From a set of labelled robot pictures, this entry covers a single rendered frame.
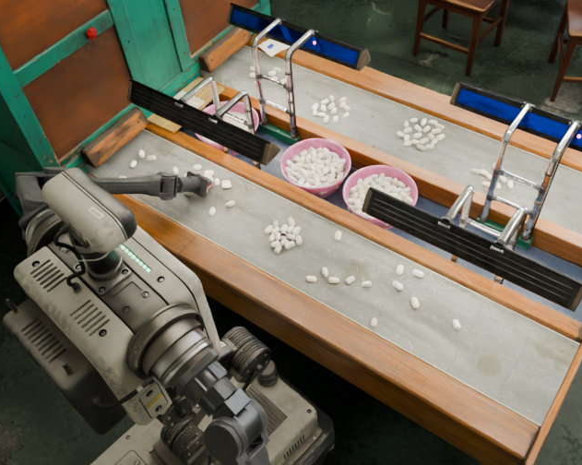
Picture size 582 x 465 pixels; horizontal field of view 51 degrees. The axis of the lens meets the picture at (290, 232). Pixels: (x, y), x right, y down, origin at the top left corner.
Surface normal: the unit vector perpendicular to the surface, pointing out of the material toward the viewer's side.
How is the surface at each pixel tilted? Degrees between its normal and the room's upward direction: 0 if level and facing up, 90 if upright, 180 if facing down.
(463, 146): 0
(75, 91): 90
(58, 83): 90
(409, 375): 0
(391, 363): 0
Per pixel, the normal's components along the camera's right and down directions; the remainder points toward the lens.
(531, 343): -0.07, -0.62
